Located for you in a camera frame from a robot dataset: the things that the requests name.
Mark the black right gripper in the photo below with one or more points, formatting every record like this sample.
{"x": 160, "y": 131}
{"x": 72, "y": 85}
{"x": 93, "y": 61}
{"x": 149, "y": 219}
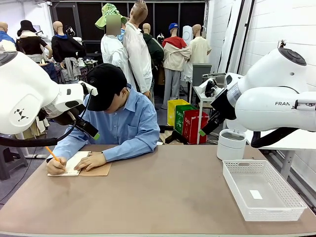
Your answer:
{"x": 223, "y": 106}

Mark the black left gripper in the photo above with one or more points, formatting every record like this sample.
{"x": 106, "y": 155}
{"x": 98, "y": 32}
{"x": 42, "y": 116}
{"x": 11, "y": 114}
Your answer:
{"x": 69, "y": 118}

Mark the spiral notebook brown cover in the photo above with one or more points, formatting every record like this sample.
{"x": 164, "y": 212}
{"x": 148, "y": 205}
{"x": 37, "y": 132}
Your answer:
{"x": 98, "y": 170}

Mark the orange pencil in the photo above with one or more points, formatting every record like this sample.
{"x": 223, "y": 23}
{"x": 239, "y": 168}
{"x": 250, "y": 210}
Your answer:
{"x": 51, "y": 153}

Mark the person's left forearm blue sleeve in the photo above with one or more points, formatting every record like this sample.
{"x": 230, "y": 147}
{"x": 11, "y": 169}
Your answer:
{"x": 128, "y": 151}

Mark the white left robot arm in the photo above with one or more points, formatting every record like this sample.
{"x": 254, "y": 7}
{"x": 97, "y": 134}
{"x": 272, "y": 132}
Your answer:
{"x": 24, "y": 81}

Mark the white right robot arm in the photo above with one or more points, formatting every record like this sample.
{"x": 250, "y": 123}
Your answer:
{"x": 266, "y": 108}

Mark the person's left hand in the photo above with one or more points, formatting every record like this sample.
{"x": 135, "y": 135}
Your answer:
{"x": 92, "y": 161}

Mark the small white table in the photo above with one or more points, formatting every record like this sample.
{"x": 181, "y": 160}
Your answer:
{"x": 200, "y": 116}

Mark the red recycling bin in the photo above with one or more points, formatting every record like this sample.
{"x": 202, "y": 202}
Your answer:
{"x": 195, "y": 128}

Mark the green recycling bin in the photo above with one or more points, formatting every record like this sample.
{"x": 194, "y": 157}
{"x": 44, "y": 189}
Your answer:
{"x": 180, "y": 121}

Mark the white cylindrical trash can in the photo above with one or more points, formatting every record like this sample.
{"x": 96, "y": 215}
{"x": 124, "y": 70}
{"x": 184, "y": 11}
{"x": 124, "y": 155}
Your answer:
{"x": 230, "y": 148}

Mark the black chair base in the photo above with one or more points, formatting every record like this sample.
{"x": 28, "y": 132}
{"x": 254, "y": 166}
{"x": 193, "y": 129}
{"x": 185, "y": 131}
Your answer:
{"x": 176, "y": 137}

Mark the person's torso blue shirt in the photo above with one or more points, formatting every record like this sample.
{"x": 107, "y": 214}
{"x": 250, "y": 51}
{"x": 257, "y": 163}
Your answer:
{"x": 123, "y": 118}

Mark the yellow recycling bin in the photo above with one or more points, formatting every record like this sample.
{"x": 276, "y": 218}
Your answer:
{"x": 171, "y": 116}

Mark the silver metal tray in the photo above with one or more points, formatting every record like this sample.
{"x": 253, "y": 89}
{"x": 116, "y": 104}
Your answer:
{"x": 214, "y": 74}

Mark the black baseball cap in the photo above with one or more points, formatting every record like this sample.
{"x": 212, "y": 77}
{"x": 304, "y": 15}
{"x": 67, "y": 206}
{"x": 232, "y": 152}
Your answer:
{"x": 106, "y": 84}

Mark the grey metal cabinet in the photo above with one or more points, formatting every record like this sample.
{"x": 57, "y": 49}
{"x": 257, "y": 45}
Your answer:
{"x": 198, "y": 72}

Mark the white stand leg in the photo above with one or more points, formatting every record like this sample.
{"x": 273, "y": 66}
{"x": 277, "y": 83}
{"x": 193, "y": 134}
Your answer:
{"x": 22, "y": 145}

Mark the mannequin in cream shirt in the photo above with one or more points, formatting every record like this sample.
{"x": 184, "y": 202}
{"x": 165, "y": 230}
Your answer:
{"x": 200, "y": 49}

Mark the mannequin in red beige jacket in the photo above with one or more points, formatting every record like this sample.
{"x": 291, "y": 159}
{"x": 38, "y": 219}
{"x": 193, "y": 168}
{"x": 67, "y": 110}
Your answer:
{"x": 175, "y": 56}

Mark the white perforated plastic basket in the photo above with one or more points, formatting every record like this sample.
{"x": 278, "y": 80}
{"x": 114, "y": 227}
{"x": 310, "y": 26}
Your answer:
{"x": 259, "y": 187}

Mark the mannequin in black hoodie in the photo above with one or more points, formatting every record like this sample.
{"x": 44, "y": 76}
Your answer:
{"x": 64, "y": 49}

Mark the small white rectangular label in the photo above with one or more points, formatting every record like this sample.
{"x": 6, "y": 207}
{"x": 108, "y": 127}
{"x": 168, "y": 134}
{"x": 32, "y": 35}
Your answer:
{"x": 255, "y": 194}

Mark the dark grey plastic stool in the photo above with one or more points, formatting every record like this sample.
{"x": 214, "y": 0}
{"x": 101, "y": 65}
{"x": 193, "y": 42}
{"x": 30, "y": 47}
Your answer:
{"x": 7, "y": 158}

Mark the mannequin in dark green jacket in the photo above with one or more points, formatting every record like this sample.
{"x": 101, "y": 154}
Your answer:
{"x": 155, "y": 51}

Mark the white oval device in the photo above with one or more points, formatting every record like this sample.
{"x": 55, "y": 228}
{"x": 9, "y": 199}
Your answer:
{"x": 188, "y": 35}

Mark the tall brown-haired mannequin white shirt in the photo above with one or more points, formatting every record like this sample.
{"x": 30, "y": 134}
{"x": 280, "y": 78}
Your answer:
{"x": 138, "y": 54}

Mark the white robot mounting table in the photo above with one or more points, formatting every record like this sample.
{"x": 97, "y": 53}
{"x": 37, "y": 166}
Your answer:
{"x": 306, "y": 139}

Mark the mannequin in black top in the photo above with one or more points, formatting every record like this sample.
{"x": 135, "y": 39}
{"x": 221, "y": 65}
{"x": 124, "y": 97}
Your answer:
{"x": 32, "y": 45}

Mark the blue baseball cap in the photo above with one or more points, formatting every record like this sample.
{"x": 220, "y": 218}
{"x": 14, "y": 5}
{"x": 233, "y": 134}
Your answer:
{"x": 173, "y": 26}

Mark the black tripod stand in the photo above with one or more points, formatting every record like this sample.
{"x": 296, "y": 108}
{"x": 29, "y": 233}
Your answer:
{"x": 282, "y": 44}

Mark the black bucket hat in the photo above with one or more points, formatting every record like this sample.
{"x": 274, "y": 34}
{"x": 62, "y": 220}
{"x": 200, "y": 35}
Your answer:
{"x": 26, "y": 26}

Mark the green checked bucket hat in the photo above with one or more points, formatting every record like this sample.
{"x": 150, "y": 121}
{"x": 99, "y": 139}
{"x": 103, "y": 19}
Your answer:
{"x": 108, "y": 10}

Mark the mannequin in blue shirt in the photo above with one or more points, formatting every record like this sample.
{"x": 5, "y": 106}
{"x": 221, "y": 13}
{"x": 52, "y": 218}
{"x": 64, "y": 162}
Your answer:
{"x": 5, "y": 37}

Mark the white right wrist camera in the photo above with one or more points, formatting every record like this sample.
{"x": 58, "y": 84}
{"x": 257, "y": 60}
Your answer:
{"x": 203, "y": 86}

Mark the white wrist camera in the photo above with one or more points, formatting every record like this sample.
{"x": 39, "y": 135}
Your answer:
{"x": 203, "y": 86}
{"x": 93, "y": 91}

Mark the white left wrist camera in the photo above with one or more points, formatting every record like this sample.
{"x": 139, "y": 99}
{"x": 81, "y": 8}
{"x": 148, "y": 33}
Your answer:
{"x": 93, "y": 91}

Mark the small head-mounted camera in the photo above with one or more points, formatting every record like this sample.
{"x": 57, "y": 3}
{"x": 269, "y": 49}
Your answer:
{"x": 93, "y": 80}

